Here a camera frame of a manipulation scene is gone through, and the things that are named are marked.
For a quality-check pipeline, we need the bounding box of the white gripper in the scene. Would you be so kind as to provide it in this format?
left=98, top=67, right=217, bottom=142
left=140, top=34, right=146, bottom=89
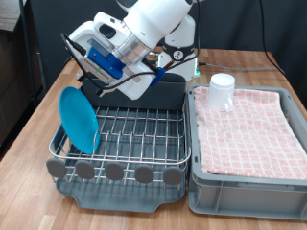
left=67, top=11, right=155, bottom=102

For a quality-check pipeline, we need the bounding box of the blue plastic plate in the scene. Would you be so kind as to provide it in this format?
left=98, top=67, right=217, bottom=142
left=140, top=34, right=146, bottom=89
left=59, top=85, right=101, bottom=155

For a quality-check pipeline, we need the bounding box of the brown wooden spoon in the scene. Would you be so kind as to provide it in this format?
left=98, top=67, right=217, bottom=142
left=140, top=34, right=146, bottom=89
left=162, top=59, right=177, bottom=72

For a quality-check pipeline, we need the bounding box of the white plastic mug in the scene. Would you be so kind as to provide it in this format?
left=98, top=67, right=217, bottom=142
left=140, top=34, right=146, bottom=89
left=207, top=72, right=237, bottom=113

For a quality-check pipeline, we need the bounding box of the grey dish drying rack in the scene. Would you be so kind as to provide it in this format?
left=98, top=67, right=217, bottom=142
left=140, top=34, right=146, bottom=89
left=52, top=85, right=190, bottom=214

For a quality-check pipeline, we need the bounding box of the black metal pole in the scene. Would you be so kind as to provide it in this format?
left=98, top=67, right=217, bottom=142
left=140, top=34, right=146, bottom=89
left=18, top=0, right=38, bottom=108

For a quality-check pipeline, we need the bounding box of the dark grey cutlery holder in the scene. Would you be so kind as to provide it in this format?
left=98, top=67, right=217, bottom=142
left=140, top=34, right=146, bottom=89
left=81, top=71, right=187, bottom=111

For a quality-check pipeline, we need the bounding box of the dark cabinet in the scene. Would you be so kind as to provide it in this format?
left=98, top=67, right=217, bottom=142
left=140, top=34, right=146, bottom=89
left=0, top=0, right=36, bottom=151

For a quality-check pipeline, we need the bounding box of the black backdrop curtain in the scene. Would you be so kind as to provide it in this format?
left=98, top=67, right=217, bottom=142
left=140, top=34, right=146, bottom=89
left=28, top=0, right=307, bottom=94

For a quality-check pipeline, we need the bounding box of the pink checkered towel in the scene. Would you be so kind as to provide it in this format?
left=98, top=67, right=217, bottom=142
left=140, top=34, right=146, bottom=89
left=192, top=85, right=307, bottom=181

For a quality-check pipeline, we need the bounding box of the grey plastic crate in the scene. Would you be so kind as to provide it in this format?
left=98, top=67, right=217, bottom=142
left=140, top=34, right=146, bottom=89
left=186, top=82, right=307, bottom=220

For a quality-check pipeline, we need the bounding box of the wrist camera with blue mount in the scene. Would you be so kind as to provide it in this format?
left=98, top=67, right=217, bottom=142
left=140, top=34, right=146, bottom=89
left=78, top=46, right=127, bottom=85

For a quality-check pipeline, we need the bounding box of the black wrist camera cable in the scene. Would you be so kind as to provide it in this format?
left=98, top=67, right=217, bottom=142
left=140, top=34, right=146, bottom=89
left=60, top=0, right=202, bottom=97

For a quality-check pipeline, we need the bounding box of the blue cable clip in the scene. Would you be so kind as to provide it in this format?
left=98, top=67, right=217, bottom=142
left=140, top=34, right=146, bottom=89
left=149, top=65, right=166, bottom=88

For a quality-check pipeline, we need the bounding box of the metal wire dish rack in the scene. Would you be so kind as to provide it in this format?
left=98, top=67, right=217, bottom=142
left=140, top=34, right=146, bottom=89
left=45, top=85, right=192, bottom=188

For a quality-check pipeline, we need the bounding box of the grey cable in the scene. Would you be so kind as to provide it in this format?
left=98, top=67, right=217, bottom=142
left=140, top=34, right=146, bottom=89
left=197, top=61, right=282, bottom=72

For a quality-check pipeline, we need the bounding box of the thin black hanging cable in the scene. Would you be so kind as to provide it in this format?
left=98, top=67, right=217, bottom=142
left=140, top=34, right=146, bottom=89
left=258, top=0, right=286, bottom=75

